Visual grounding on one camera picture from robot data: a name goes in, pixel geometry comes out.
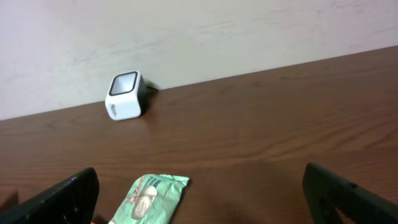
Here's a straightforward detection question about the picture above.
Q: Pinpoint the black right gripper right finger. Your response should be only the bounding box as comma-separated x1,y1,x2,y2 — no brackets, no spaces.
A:
302,163,397,224

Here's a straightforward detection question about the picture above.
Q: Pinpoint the mint green wipes packet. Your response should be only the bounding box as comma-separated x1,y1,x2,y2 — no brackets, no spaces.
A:
109,174,190,224

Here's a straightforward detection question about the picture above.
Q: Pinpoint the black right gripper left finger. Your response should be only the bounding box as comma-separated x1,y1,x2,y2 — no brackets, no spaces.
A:
1,167,100,224

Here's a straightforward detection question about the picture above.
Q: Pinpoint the white barcode scanner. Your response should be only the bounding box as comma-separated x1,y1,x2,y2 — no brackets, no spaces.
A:
104,70,148,121

